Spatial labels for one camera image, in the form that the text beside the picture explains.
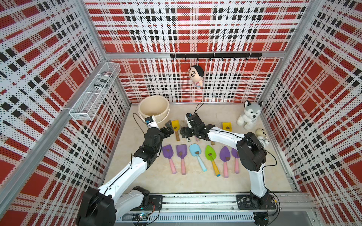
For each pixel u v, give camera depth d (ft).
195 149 3.08
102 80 2.55
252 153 1.71
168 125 2.48
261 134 3.23
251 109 3.03
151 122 2.22
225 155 2.91
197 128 2.41
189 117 2.74
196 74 2.98
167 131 2.37
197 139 3.20
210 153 3.06
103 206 1.26
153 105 3.22
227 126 3.43
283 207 2.38
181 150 3.04
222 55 2.91
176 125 3.49
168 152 3.03
